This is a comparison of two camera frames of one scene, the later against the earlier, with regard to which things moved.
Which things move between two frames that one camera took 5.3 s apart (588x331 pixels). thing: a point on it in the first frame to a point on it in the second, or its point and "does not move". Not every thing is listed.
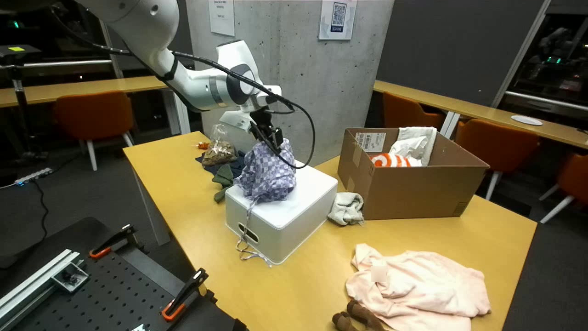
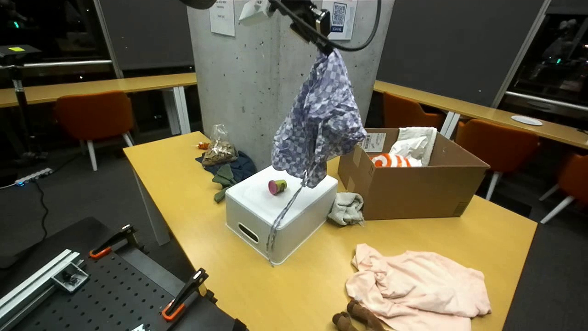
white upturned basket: [277, 228] does not move
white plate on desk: [525, 120] does not move
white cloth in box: [415, 144] does not move
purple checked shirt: [266, 175] to [325, 116]
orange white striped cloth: [395, 160] does not move
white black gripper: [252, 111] to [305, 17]
